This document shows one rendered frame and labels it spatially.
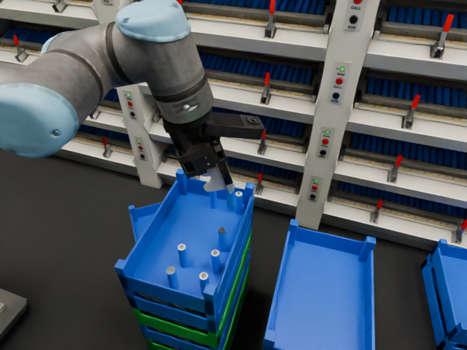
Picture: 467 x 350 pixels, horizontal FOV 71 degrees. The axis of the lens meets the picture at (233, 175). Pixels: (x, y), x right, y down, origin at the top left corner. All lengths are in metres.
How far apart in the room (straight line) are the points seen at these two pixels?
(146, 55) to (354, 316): 0.66
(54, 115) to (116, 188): 1.16
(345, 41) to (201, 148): 0.51
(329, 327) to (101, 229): 0.95
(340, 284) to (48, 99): 0.69
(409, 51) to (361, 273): 0.56
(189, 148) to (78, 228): 0.93
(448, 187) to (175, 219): 0.84
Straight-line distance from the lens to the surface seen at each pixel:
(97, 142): 1.62
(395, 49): 0.96
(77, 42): 0.52
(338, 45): 0.93
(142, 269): 0.76
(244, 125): 0.58
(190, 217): 0.82
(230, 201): 0.72
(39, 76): 0.45
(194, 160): 0.59
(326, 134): 1.05
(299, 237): 0.88
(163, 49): 0.48
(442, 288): 1.22
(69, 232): 1.45
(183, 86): 0.50
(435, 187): 1.20
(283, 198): 1.29
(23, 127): 0.43
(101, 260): 1.31
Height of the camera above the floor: 1.02
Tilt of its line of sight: 42 degrees down
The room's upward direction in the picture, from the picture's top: straight up
